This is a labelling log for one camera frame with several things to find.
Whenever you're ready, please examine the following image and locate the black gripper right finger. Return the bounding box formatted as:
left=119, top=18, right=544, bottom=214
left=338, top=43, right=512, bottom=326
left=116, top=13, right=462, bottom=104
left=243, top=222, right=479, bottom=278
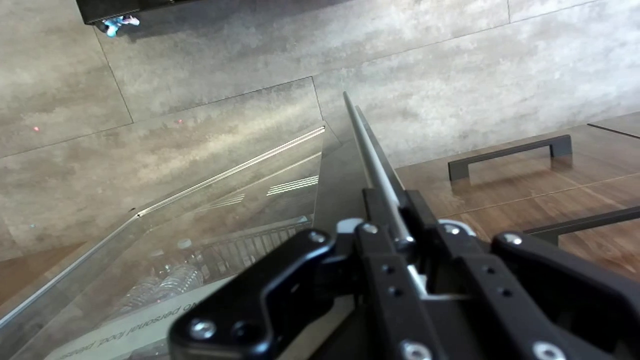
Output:
left=406, top=193, right=640, bottom=360

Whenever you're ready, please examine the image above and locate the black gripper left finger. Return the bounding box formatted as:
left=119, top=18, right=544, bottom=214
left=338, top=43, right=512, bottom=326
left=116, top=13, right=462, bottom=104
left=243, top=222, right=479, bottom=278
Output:
left=168, top=188, right=442, bottom=360

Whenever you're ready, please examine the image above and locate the grey-brown drawer cabinet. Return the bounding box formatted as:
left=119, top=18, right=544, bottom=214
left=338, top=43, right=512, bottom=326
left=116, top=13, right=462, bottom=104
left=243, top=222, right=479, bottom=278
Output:
left=396, top=112, right=640, bottom=283

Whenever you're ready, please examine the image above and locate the black equipment base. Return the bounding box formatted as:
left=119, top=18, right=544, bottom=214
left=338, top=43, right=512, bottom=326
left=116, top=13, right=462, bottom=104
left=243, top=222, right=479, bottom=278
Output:
left=77, top=0, right=145, bottom=38

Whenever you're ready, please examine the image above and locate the black drawer handle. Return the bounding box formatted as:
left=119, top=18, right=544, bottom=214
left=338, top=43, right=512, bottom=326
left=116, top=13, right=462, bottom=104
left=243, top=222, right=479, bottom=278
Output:
left=527, top=207, right=640, bottom=245
left=447, top=134, right=575, bottom=185

